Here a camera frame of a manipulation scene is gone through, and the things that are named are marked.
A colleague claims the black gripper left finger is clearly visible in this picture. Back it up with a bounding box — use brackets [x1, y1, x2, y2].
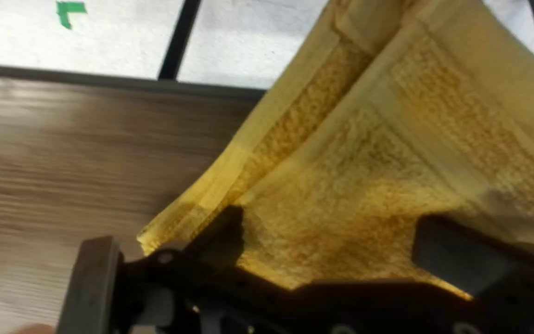
[117, 204, 319, 334]

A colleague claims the yellow towel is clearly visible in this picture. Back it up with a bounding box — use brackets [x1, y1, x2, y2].
[139, 0, 534, 288]

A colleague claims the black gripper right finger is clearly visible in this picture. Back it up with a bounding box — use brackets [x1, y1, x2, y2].
[412, 215, 534, 334]

